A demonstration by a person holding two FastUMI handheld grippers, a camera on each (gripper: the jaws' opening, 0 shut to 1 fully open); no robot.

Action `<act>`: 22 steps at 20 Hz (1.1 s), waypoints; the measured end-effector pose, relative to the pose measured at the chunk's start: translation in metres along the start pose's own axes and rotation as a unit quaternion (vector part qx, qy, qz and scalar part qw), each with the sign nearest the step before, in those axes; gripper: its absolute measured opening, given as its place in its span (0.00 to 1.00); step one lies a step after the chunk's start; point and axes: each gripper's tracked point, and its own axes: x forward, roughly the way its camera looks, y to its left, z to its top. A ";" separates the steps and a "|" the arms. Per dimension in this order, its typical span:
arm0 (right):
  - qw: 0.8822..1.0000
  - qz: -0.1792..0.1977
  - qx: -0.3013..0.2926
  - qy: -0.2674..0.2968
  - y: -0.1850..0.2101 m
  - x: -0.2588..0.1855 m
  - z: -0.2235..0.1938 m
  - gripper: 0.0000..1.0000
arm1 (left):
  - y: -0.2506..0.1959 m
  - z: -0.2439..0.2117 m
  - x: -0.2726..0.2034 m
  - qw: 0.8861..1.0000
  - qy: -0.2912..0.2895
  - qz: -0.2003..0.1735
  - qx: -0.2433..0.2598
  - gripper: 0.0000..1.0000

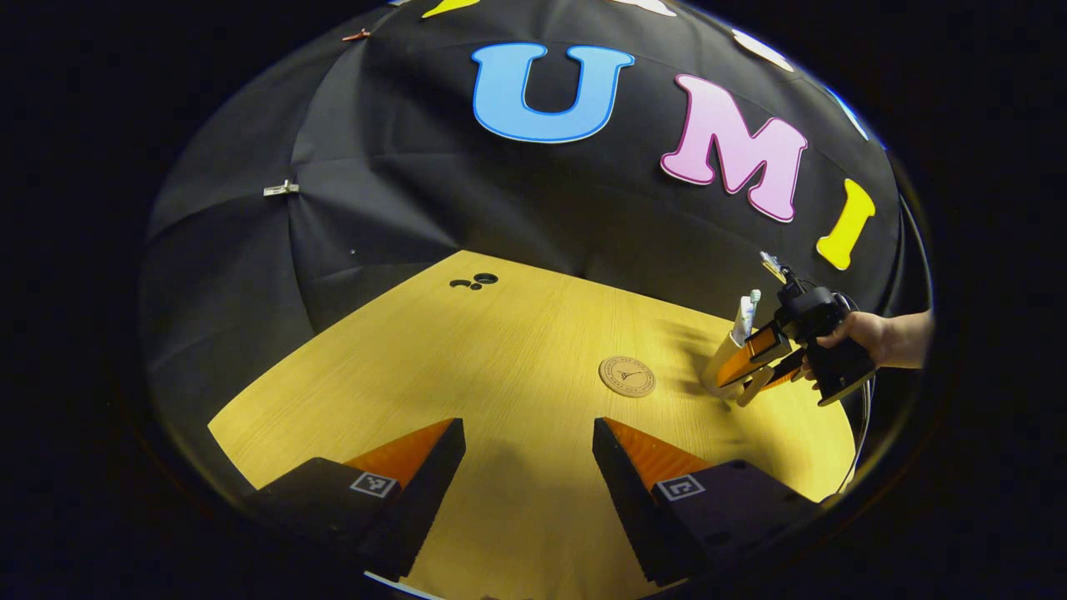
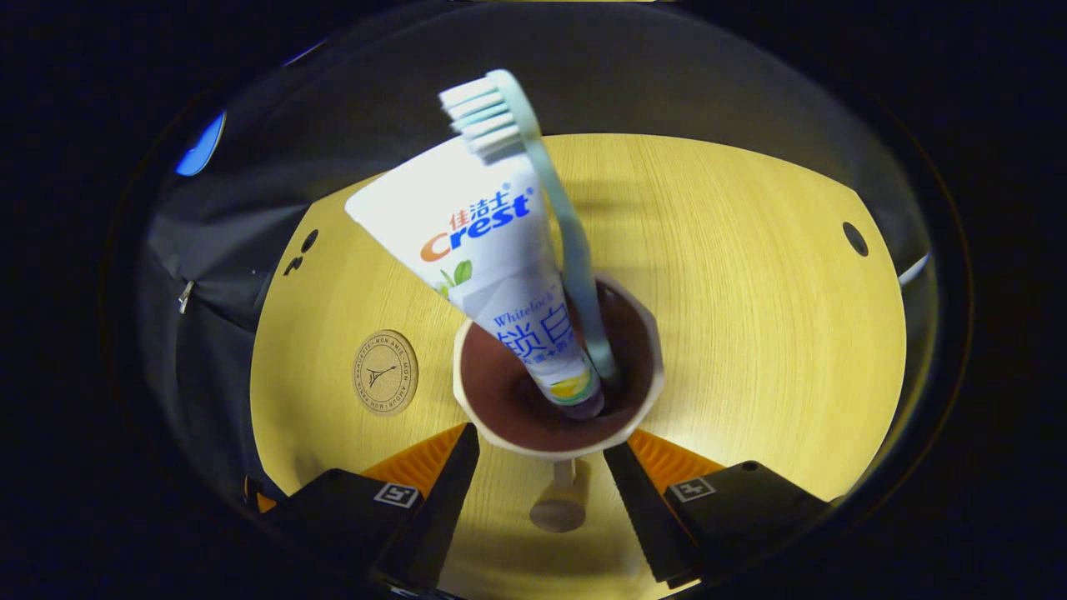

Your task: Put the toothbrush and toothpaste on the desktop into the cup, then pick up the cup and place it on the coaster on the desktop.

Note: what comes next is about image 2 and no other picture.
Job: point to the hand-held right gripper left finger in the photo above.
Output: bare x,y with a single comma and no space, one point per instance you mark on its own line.
446,508

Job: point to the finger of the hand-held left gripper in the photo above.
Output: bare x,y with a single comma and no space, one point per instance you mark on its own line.
265,502

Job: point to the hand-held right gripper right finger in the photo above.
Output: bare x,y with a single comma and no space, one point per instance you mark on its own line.
638,508

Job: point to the beige cup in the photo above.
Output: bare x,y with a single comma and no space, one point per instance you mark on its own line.
500,400

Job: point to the round cork coaster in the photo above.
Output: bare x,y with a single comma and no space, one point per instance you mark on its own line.
385,372

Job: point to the mint green toothbrush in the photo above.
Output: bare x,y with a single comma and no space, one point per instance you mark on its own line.
575,250

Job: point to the white toothpaste tube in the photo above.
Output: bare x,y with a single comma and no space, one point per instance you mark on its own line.
467,225

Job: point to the wooden desktop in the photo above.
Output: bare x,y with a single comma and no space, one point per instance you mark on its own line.
750,333

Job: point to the white clip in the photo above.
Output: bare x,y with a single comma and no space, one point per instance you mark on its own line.
185,297

